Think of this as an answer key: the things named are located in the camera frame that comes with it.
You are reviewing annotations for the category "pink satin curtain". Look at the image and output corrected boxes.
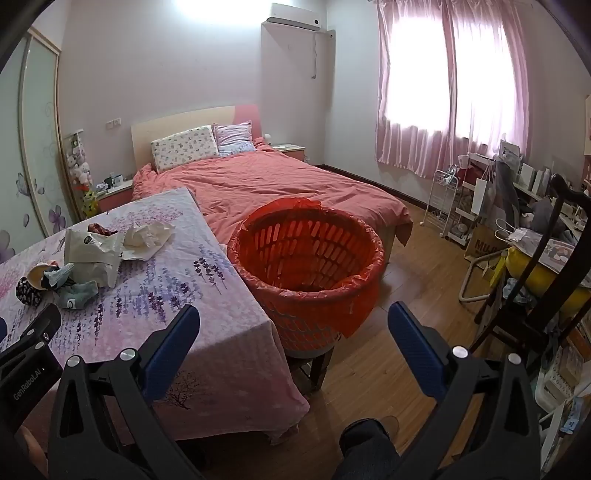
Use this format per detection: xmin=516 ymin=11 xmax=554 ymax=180
xmin=374 ymin=0 xmax=532 ymax=178

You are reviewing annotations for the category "white air conditioner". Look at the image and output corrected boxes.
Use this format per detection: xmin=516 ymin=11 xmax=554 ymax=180
xmin=270 ymin=2 xmax=321 ymax=32

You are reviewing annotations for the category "yellow plastic tub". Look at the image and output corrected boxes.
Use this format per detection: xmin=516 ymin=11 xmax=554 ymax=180
xmin=505 ymin=247 xmax=591 ymax=315

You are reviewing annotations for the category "dark wooden stool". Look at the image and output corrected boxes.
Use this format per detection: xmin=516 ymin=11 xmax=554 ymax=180
xmin=286 ymin=344 xmax=342 ymax=393

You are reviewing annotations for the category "pink striped pillow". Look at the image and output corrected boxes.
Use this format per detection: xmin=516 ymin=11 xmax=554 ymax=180
xmin=212 ymin=121 xmax=257 ymax=158

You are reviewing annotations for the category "white wire rack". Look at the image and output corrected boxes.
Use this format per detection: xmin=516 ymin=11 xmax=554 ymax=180
xmin=425 ymin=168 xmax=462 ymax=238

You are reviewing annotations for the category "floral sliding door wardrobe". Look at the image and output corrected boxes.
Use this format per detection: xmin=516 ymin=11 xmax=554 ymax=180
xmin=0 ymin=25 xmax=77 ymax=264

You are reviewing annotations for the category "white tissue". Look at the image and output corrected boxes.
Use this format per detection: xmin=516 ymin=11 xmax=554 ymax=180
xmin=122 ymin=222 xmax=176 ymax=261

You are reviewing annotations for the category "floral tablecloth covered table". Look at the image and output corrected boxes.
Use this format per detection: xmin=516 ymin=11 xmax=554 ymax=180
xmin=0 ymin=187 xmax=310 ymax=446

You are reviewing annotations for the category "orange plastic laundry basket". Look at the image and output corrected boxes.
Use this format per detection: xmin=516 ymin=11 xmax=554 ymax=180
xmin=228 ymin=196 xmax=386 ymax=358

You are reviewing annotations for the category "dark wooden chair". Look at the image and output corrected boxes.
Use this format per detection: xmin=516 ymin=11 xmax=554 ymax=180
xmin=468 ymin=173 xmax=591 ymax=361

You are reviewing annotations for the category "white tube frame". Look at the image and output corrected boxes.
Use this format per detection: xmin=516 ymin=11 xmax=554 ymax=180
xmin=459 ymin=258 xmax=490 ymax=305

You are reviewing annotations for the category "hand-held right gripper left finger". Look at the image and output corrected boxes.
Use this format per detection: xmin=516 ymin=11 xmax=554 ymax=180
xmin=47 ymin=304 xmax=206 ymax=480

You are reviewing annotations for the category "beige pink bed headboard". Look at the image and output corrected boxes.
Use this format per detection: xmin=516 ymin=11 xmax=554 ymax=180
xmin=130 ymin=105 xmax=264 ymax=162

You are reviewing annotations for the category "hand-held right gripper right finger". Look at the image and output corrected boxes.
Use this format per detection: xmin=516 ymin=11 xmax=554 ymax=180
xmin=387 ymin=301 xmax=541 ymax=480

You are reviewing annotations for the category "air conditioner hose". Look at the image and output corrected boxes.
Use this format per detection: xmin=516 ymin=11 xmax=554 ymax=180
xmin=312 ymin=28 xmax=335 ymax=79

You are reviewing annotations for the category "brown paper bag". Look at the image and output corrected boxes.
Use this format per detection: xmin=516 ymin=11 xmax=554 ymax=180
xmin=464 ymin=224 xmax=509 ymax=264

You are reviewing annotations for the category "bed with salmon duvet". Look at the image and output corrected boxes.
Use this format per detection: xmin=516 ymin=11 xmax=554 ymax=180
xmin=131 ymin=138 xmax=414 ymax=250

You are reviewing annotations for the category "white paper bag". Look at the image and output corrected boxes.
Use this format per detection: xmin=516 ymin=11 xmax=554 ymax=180
xmin=471 ymin=178 xmax=497 ymax=217
xmin=65 ymin=228 xmax=125 ymax=287

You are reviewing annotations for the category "grey teal sock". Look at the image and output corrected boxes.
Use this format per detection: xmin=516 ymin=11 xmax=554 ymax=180
xmin=44 ymin=263 xmax=75 ymax=291

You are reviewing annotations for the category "light green sock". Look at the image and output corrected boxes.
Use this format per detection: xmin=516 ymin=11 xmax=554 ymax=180
xmin=58 ymin=282 xmax=100 ymax=309

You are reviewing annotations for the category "pink white nightstand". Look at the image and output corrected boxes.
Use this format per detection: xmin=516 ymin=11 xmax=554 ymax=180
xmin=270 ymin=144 xmax=306 ymax=162
xmin=95 ymin=178 xmax=134 ymax=215

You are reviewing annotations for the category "person's left forearm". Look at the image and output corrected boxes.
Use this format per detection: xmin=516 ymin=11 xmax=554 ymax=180
xmin=16 ymin=425 xmax=49 ymax=478

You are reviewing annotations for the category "white floral pillow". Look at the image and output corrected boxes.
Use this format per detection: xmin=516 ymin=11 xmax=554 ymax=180
xmin=150 ymin=126 xmax=220 ymax=174

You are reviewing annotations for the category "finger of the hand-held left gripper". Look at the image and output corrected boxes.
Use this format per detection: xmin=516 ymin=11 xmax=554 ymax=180
xmin=0 ymin=304 xmax=62 ymax=370

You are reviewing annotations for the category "black dotted cloth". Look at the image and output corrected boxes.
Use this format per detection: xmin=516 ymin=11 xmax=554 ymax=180
xmin=16 ymin=277 xmax=44 ymax=308

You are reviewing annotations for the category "person's leg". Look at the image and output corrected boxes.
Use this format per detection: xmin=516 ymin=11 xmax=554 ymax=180
xmin=332 ymin=415 xmax=402 ymax=480

